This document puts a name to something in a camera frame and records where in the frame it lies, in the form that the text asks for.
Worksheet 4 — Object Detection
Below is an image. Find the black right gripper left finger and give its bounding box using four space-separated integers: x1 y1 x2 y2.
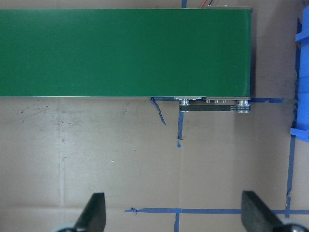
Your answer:
73 192 106 232

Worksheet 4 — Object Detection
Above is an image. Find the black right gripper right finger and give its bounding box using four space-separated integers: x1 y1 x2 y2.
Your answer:
241 191 290 232

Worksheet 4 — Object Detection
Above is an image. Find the blue plastic bin right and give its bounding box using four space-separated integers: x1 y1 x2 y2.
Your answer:
290 0 309 142

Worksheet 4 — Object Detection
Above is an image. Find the green conveyor belt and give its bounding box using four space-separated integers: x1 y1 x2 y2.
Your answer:
0 7 252 113

